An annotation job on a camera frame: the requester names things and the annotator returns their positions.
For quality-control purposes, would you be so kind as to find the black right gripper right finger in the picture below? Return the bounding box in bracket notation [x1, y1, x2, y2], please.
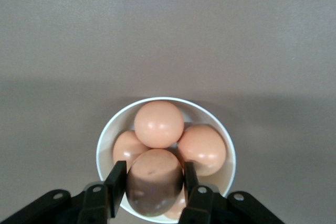
[180, 161, 286, 224]

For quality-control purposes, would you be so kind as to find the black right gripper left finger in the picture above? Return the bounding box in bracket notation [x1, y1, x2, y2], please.
[0, 160, 128, 224]

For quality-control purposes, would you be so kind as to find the brown egg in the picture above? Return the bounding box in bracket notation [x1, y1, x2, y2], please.
[125, 148, 184, 217]
[177, 124, 227, 177]
[163, 189, 188, 221]
[133, 100, 185, 149]
[112, 130, 151, 170]

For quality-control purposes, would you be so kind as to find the white round bowl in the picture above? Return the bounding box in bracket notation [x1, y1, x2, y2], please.
[95, 96, 237, 221]

